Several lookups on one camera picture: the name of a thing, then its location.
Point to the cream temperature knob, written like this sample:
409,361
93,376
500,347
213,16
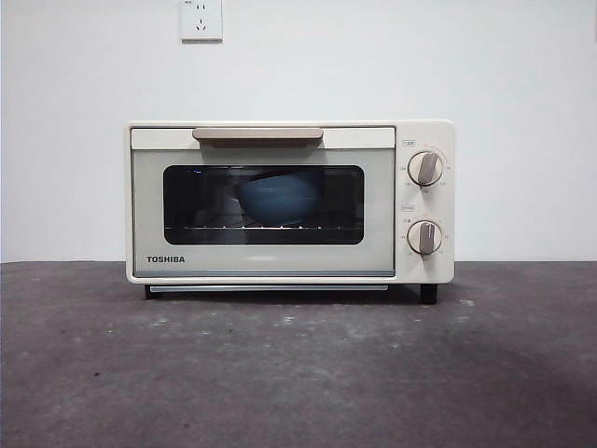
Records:
425,168

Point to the blue ribbed bowl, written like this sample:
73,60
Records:
280,198

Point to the white wall socket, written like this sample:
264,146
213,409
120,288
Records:
201,21

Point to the cream timer knob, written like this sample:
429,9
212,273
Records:
424,237

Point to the cream Toshiba toaster oven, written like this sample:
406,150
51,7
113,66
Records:
429,133

